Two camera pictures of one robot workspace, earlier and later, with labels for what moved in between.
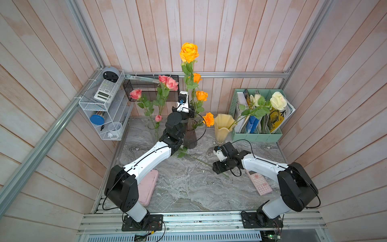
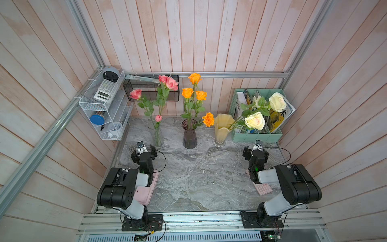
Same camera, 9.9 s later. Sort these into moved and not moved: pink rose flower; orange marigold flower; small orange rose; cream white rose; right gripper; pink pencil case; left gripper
Moved: right gripper; small orange rose; left gripper
Not moved: pink pencil case; pink rose flower; orange marigold flower; cream white rose
